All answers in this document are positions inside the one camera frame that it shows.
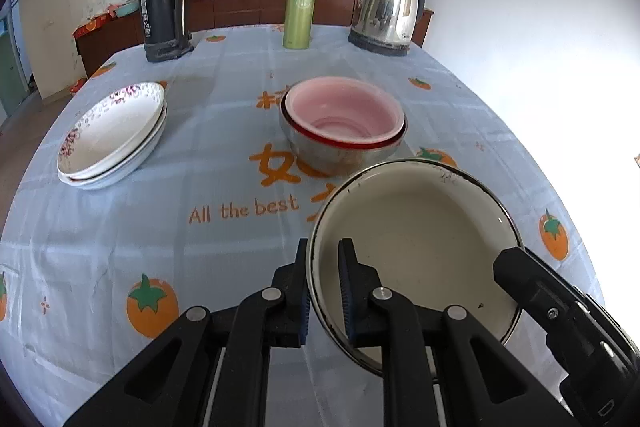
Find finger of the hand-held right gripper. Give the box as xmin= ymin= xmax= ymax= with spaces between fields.
xmin=493 ymin=247 xmax=640 ymax=378

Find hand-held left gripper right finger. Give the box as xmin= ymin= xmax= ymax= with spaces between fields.
xmin=337 ymin=238 xmax=576 ymax=427

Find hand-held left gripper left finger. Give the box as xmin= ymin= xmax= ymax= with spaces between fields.
xmin=62 ymin=237 xmax=312 ymax=427

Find cream enamel bowl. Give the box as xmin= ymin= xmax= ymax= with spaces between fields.
xmin=306 ymin=159 xmax=525 ymax=378

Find stainless steel bowl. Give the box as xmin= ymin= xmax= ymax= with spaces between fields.
xmin=279 ymin=99 xmax=408 ymax=178

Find red plastic bowl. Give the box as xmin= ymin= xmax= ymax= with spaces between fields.
xmin=282 ymin=77 xmax=406 ymax=151

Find white plate red flowers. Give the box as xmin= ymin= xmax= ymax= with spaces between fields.
xmin=57 ymin=104 xmax=169 ymax=191

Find white plate purple flowers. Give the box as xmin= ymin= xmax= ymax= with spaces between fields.
xmin=56 ymin=82 xmax=166 ymax=180

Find light blue printed tablecloth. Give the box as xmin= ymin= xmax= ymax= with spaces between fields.
xmin=0 ymin=23 xmax=608 ymax=427

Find green thermos bottle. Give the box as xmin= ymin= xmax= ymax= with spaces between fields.
xmin=283 ymin=0 xmax=319 ymax=50

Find steel electric kettle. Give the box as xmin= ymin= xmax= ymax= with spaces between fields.
xmin=348 ymin=0 xmax=426 ymax=58

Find brown wooden sideboard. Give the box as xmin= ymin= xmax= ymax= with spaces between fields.
xmin=74 ymin=0 xmax=435 ymax=78

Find orange box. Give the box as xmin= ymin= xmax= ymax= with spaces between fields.
xmin=75 ymin=12 xmax=113 ymax=38

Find green door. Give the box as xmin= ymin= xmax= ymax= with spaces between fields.
xmin=0 ymin=27 xmax=31 ymax=118

